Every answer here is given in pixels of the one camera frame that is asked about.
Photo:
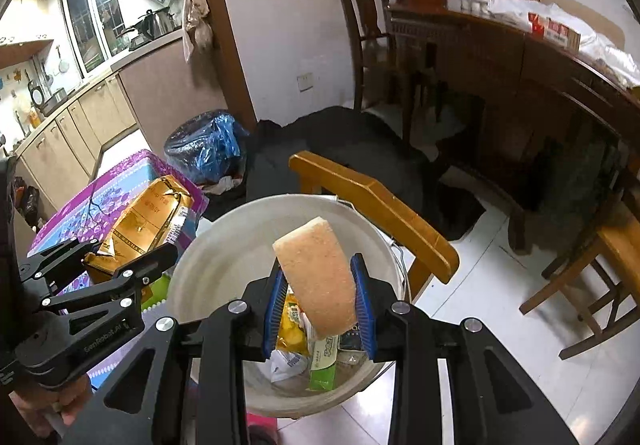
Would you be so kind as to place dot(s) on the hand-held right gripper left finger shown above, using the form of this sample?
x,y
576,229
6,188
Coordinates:
x,y
277,315

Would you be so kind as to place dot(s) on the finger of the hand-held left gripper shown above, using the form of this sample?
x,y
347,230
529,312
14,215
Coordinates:
x,y
55,270
125,295

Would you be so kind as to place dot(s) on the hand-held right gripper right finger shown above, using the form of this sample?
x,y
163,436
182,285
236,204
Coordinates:
x,y
361,305

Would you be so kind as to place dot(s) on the black snack packet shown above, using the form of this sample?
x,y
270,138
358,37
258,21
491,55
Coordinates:
x,y
350,344

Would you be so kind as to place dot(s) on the white wet wipes packet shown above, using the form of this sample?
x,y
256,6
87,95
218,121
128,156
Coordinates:
x,y
287,366

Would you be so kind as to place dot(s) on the tan sponge block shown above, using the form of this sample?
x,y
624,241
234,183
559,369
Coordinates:
x,y
315,275

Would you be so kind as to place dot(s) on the gold foil packet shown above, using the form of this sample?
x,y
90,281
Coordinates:
x,y
145,220

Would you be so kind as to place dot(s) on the white plastic bucket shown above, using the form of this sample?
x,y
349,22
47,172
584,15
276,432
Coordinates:
x,y
225,250

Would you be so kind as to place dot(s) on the blue trash bag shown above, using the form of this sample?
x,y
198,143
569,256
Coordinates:
x,y
205,150

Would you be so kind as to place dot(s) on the person's left hand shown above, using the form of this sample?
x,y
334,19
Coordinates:
x,y
45,412

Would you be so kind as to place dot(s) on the yellow snack packet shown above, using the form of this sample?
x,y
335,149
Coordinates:
x,y
292,330

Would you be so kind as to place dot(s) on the black orange bag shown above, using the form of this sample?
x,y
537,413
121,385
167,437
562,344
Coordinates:
x,y
27,202

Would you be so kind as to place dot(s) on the green white carton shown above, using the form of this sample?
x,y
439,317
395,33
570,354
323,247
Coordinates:
x,y
322,372

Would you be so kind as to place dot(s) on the light wooden chair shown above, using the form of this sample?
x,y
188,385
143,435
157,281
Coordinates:
x,y
390,205

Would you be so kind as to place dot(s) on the pink object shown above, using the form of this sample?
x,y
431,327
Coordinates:
x,y
260,429

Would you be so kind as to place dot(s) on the beige kitchen cabinets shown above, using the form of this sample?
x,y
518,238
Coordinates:
x,y
65,140

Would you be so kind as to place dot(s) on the black cloth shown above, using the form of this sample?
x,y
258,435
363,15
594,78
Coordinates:
x,y
350,140

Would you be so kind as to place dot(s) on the kitchen window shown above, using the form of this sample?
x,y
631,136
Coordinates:
x,y
95,20

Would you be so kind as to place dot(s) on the steel kettle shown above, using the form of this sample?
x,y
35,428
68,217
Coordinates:
x,y
157,25

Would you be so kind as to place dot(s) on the brown wooden chair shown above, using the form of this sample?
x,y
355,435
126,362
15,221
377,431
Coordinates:
x,y
620,245

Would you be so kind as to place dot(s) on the hanging plastic bags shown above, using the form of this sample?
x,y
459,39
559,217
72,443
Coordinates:
x,y
197,25

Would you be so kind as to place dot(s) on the dark wooden chair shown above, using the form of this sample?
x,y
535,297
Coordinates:
x,y
367,20

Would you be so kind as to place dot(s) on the dark wooden dining table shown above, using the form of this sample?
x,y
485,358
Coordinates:
x,y
500,55

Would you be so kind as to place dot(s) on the cluster of white bottles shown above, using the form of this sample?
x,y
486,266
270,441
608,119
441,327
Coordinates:
x,y
472,4

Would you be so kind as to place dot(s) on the red white carton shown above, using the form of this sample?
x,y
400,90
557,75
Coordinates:
x,y
537,24
562,34

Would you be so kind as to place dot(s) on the large white plastic bag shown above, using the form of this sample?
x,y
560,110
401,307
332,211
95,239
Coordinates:
x,y
600,50

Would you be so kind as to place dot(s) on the beige round board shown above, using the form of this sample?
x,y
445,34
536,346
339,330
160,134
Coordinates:
x,y
575,0

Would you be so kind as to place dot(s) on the wooden wall shelf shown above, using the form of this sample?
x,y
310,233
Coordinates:
x,y
25,50

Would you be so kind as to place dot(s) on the wall socket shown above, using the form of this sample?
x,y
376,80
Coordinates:
x,y
305,82

